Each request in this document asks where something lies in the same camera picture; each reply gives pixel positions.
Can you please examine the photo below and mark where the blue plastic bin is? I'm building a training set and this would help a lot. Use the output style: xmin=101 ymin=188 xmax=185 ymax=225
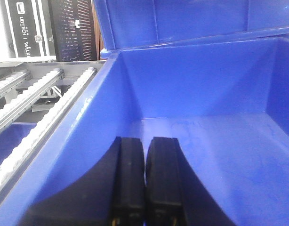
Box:
xmin=0 ymin=37 xmax=289 ymax=226
xmin=94 ymin=0 xmax=289 ymax=57

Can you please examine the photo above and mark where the black perforated panel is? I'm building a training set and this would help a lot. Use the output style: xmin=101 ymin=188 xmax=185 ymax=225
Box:
xmin=48 ymin=0 xmax=97 ymax=62

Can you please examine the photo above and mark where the blue plastic bin left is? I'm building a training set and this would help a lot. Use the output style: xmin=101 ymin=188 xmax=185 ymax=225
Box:
xmin=0 ymin=37 xmax=289 ymax=226

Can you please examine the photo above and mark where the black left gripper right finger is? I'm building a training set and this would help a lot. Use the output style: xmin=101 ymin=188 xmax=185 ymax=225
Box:
xmin=145 ymin=137 xmax=235 ymax=226

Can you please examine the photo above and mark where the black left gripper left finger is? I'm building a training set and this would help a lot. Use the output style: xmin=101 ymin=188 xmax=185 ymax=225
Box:
xmin=19 ymin=137 xmax=145 ymax=226

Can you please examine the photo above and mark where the black UBTECH flight case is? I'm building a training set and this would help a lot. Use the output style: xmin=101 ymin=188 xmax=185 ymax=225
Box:
xmin=3 ymin=0 xmax=56 ymax=59

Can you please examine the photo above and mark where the blue plastic bin rear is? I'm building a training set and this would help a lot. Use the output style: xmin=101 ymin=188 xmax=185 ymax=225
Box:
xmin=94 ymin=0 xmax=289 ymax=57

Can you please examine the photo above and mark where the white roller conveyor rail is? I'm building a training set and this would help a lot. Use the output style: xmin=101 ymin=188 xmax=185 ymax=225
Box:
xmin=0 ymin=67 xmax=97 ymax=197

